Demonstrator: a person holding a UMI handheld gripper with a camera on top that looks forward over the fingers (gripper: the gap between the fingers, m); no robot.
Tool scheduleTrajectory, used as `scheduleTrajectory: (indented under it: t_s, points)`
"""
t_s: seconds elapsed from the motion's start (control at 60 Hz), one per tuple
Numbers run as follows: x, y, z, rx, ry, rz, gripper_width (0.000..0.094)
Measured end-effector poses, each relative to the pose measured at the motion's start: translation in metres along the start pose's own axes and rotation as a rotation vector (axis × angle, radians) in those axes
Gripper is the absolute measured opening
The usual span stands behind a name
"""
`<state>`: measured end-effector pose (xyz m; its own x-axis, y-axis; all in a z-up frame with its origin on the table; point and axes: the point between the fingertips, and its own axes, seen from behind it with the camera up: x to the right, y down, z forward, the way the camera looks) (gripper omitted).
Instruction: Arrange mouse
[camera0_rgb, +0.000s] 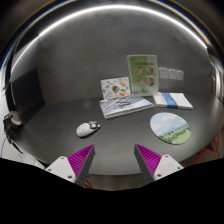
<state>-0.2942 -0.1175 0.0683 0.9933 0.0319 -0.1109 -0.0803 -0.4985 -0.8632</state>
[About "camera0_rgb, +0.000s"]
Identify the black device with cables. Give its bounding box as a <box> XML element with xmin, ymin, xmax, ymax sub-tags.
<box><xmin>3</xmin><ymin>111</ymin><xmax>23</xmax><ymax>153</ymax></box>

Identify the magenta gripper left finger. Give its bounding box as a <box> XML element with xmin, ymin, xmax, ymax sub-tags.
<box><xmin>46</xmin><ymin>145</ymin><xmax>95</xmax><ymax>187</ymax></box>

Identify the white card with stickers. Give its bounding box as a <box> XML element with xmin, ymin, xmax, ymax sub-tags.
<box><xmin>101</xmin><ymin>77</ymin><xmax>131</xmax><ymax>99</ymax></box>

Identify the red chair frame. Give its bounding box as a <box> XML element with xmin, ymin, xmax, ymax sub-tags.
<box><xmin>193</xmin><ymin>135</ymin><xmax>221</xmax><ymax>165</ymax></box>

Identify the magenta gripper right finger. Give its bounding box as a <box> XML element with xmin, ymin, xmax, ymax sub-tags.
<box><xmin>134</xmin><ymin>144</ymin><xmax>183</xmax><ymax>185</ymax></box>

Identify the white blue book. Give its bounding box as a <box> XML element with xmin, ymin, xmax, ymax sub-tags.
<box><xmin>153</xmin><ymin>92</ymin><xmax>193</xmax><ymax>109</ymax></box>

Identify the white wall socket right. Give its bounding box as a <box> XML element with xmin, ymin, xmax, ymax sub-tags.
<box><xmin>176</xmin><ymin>70</ymin><xmax>184</xmax><ymax>81</ymax></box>

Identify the white wall socket left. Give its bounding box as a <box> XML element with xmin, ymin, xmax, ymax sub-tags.
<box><xmin>159</xmin><ymin>67</ymin><xmax>168</xmax><ymax>79</ymax></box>

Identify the green poster with faces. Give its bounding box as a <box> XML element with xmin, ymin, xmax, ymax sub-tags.
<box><xmin>127</xmin><ymin>55</ymin><xmax>159</xmax><ymax>96</ymax></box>

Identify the white wall socket middle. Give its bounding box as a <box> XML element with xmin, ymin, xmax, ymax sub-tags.
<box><xmin>169</xmin><ymin>69</ymin><xmax>177</xmax><ymax>79</ymax></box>

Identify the striped grey book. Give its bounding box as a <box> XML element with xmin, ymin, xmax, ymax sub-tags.
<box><xmin>99</xmin><ymin>96</ymin><xmax>154</xmax><ymax>119</ymax></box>

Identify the black monitor screen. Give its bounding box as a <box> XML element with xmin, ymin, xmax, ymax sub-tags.
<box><xmin>11</xmin><ymin>69</ymin><xmax>45</xmax><ymax>125</ymax></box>

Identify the round landscape mouse pad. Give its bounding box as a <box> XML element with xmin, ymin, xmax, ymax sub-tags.
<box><xmin>150</xmin><ymin>112</ymin><xmax>191</xmax><ymax>145</ymax></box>

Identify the white grey computer mouse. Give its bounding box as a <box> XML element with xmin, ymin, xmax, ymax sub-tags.
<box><xmin>76</xmin><ymin>121</ymin><xmax>100</xmax><ymax>137</ymax></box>

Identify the white wall socket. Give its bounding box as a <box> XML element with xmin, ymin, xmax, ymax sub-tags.
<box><xmin>169</xmin><ymin>69</ymin><xmax>177</xmax><ymax>79</ymax></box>
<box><xmin>159</xmin><ymin>67</ymin><xmax>168</xmax><ymax>79</ymax></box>
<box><xmin>176</xmin><ymin>70</ymin><xmax>184</xmax><ymax>81</ymax></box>

